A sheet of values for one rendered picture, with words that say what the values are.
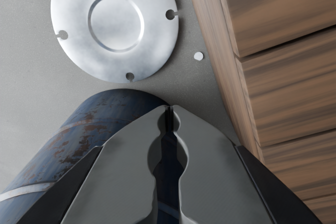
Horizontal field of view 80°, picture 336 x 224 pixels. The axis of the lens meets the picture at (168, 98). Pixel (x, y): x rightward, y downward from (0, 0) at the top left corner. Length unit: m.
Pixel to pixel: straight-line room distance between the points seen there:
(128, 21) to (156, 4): 0.08
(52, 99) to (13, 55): 0.14
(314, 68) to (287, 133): 0.06
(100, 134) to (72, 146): 0.05
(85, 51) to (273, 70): 0.45
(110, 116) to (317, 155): 0.35
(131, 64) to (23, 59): 0.28
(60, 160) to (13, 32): 0.37
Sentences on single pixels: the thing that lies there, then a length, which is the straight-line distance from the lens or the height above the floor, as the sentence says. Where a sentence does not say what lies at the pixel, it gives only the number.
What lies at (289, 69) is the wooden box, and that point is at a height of 0.35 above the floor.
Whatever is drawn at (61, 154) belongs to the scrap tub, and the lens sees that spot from 0.39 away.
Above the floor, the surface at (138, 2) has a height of 0.01.
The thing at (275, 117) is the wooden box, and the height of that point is 0.35.
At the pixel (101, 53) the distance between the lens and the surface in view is 0.53.
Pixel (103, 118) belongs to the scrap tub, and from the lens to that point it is 0.43.
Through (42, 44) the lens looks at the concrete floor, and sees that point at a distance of 0.61.
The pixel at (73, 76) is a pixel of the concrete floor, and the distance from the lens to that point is 0.60.
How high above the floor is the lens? 0.50
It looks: 61 degrees down
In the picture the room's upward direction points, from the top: 178 degrees counter-clockwise
